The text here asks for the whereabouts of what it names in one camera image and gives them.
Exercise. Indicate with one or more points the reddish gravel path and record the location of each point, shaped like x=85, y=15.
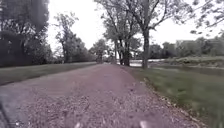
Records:
x=100, y=90

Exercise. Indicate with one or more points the clump of trees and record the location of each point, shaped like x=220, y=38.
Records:
x=124, y=36

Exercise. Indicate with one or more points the large tree with forked trunk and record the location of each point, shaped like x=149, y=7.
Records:
x=146, y=43

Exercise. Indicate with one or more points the row of trees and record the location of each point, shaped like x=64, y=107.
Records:
x=75, y=46

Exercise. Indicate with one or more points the robot's own part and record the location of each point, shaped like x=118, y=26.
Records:
x=143, y=124
x=77, y=125

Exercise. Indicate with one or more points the wooded bank with buildings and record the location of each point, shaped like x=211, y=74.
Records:
x=190, y=48

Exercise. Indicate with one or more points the grass strip beside hedge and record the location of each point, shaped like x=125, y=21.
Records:
x=30, y=71

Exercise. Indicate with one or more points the dark tall hedge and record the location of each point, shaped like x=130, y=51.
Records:
x=20, y=40

